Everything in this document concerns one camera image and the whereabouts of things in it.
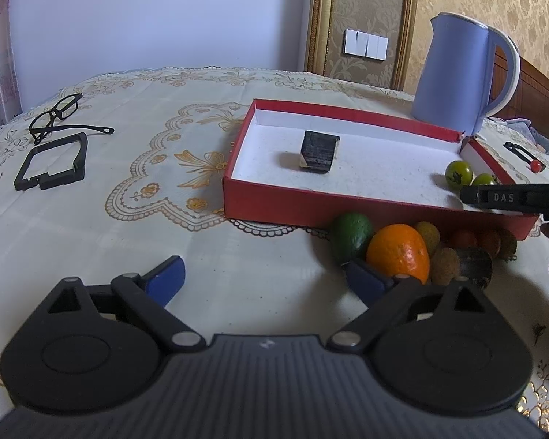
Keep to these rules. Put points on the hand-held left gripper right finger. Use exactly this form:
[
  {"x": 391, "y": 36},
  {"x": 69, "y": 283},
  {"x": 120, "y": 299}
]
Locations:
[{"x": 363, "y": 280}]

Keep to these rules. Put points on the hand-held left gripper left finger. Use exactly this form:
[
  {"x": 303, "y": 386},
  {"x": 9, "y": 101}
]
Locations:
[{"x": 167, "y": 280}]

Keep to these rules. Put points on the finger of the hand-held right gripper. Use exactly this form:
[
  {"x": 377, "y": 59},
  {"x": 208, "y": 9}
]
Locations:
[{"x": 508, "y": 199}]

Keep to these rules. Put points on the green tomato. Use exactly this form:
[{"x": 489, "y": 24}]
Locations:
[
  {"x": 458, "y": 173},
  {"x": 484, "y": 179}
]

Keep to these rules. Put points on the brown kiwi back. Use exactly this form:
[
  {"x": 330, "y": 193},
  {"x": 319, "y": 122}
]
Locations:
[{"x": 428, "y": 235}]

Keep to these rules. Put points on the brown kiwi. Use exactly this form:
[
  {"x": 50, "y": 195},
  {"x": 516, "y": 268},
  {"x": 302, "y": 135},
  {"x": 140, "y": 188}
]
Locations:
[
  {"x": 428, "y": 235},
  {"x": 444, "y": 265}
]

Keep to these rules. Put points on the red cardboard box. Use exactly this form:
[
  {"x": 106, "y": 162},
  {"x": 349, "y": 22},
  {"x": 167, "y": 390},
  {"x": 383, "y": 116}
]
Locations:
[{"x": 347, "y": 171}]

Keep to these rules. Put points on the orange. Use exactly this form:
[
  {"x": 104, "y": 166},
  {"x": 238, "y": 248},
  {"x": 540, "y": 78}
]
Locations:
[{"x": 395, "y": 249}]

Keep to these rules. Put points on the brown round fruit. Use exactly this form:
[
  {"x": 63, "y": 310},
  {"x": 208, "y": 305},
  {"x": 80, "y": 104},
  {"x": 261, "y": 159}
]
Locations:
[{"x": 508, "y": 244}]

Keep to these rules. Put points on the green avocado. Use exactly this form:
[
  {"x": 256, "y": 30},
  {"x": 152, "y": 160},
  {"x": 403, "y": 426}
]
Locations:
[{"x": 351, "y": 235}]

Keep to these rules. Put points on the grey cloth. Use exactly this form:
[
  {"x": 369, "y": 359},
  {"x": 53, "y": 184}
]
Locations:
[{"x": 542, "y": 139}]

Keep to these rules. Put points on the dark passion fruit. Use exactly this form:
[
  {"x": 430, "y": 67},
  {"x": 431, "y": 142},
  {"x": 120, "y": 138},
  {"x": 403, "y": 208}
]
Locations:
[{"x": 475, "y": 265}]

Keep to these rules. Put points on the wooden bed headboard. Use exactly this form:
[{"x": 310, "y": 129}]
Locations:
[{"x": 544, "y": 100}]

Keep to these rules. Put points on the blue electric kettle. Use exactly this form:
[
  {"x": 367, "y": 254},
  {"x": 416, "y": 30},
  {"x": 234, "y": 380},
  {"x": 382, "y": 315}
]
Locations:
[{"x": 453, "y": 77}]

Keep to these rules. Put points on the black eggplant piece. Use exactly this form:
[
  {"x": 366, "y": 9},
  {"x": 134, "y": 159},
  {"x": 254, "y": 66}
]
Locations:
[{"x": 318, "y": 152}]

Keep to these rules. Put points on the black eyeglasses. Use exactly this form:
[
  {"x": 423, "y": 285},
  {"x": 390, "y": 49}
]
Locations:
[{"x": 80, "y": 127}]

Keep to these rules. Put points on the black plastic frame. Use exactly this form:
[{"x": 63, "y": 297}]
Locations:
[
  {"x": 81, "y": 155},
  {"x": 512, "y": 146}
]

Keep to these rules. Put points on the white wall switch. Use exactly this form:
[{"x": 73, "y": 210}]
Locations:
[{"x": 365, "y": 44}]

